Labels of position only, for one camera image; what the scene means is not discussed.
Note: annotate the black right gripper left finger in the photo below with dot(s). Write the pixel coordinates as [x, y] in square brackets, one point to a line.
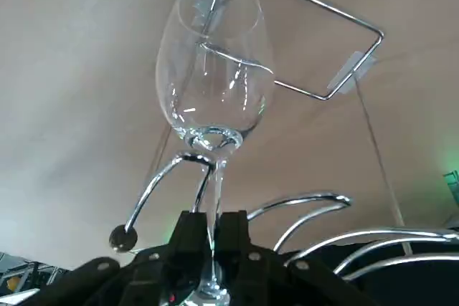
[143, 277]

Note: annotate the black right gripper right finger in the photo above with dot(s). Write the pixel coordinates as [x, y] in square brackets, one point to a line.
[272, 281]

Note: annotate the clear glass goblet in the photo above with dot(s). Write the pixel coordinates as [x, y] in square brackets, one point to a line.
[215, 130]

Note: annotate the clear tape piece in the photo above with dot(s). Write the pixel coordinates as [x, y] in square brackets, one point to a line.
[353, 71]

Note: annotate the grey metal frame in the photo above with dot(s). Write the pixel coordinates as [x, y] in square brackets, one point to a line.
[21, 277]

